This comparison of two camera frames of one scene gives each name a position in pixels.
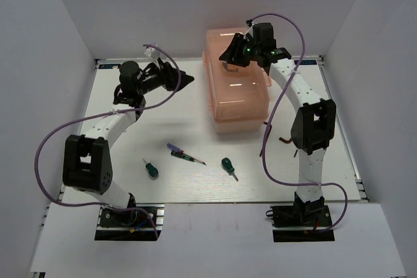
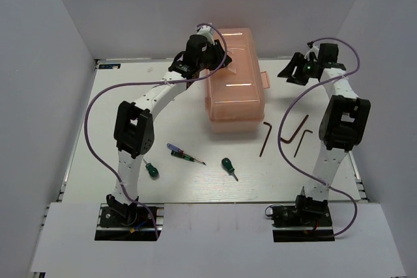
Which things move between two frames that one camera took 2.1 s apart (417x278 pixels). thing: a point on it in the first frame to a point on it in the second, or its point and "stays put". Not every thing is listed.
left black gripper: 168,73 to 219,52
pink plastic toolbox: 239,100 stays put
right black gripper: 230,56 to 296,77
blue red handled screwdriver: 172,147 stays put
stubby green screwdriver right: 227,164 stays put
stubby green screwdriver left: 152,171 stays put
